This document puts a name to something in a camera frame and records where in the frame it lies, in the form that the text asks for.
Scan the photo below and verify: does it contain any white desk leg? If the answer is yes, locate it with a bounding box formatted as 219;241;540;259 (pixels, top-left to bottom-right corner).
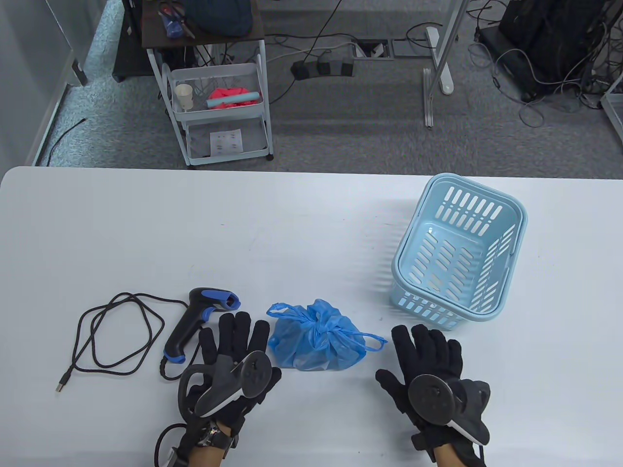
422;0;470;95

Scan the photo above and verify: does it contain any person's left forearm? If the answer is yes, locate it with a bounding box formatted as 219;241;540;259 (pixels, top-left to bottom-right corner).
187;445;227;467

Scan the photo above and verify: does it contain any dark blue fabric bag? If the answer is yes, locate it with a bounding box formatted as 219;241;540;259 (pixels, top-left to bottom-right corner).
184;0;255;37

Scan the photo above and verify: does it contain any black equipment pile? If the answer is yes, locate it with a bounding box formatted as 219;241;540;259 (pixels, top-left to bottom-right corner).
475;0;623;103

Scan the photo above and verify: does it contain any teal tube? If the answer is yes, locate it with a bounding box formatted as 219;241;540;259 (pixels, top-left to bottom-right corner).
205;91;261;109

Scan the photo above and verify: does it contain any blue plastic bag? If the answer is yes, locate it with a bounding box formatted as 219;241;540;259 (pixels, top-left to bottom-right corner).
266;299;388;371

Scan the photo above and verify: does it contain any grey metal rail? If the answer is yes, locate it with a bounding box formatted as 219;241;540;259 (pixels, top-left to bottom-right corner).
422;67;434;128

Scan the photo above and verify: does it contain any black scanner cable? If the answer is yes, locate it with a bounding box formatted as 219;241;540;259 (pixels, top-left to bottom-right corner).
55;291;200;394

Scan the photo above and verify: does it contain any floor socket box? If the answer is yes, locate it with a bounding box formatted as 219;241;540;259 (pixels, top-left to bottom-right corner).
351;39;395;60

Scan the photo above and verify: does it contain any white metal frame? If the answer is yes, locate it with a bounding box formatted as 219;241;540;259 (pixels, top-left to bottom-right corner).
600;73;623;142

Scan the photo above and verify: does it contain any tangle of floor cables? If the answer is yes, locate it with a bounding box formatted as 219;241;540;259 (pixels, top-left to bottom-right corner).
467;19;611;128

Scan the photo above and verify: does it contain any person's right hand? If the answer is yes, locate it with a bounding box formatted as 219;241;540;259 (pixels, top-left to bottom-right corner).
375;323;491;463

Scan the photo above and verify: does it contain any thin black floor cable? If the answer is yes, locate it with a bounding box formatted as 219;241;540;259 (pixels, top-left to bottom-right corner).
46;118;87;166

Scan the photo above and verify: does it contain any person's right forearm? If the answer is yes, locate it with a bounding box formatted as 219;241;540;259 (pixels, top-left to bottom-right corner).
433;445;460;467

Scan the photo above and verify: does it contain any black blue barcode scanner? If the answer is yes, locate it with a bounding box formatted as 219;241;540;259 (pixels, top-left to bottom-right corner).
163;287;241;364

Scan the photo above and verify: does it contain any white utility cart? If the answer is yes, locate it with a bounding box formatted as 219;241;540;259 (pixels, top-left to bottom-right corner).
141;0;275;169

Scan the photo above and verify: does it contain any black cabinet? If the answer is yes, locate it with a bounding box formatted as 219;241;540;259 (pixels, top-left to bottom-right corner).
112;0;156;83

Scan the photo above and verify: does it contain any light blue plastic basket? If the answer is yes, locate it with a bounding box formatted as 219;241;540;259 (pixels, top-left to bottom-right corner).
391;173;529;332

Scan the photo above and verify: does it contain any grey black hand controller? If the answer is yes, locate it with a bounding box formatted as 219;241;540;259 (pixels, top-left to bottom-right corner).
178;351;273;420
408;374;491;446

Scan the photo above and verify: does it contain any printed paper sheet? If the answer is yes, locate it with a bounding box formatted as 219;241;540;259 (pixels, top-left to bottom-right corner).
210;129;244;156

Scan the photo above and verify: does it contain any pink cloth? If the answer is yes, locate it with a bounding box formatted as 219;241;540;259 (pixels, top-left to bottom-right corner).
209;87;250;110

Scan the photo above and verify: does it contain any person's left hand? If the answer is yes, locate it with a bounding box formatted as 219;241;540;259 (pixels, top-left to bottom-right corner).
185;312;283;441

